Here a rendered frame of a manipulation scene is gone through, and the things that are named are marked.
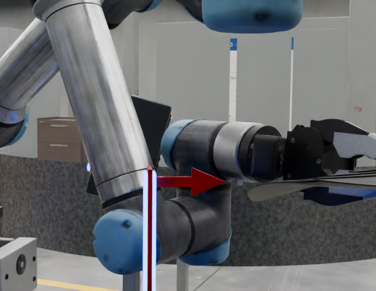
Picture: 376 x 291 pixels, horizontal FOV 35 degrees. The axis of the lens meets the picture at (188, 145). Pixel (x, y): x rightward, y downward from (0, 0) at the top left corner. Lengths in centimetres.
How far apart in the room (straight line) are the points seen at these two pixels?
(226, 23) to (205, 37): 657
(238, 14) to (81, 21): 37
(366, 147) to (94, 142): 31
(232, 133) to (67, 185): 192
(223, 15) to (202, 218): 39
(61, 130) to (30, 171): 468
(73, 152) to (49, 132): 40
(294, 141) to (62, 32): 31
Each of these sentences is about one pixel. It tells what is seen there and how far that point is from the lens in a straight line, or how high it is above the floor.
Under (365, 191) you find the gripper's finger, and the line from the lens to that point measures 64.
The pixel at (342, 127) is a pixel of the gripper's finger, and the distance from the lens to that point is 65.
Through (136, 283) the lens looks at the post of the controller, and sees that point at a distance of 106.
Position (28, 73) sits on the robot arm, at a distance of 103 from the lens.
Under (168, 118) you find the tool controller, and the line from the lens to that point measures 107.
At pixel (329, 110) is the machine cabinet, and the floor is 106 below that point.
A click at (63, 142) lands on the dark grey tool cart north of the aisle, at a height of 62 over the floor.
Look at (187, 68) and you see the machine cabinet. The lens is 706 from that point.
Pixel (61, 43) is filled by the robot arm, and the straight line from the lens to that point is 76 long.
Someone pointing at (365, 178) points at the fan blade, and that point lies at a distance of 51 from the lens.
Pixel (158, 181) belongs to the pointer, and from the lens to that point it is 50.
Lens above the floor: 126
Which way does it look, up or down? 5 degrees down
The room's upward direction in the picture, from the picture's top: 1 degrees clockwise
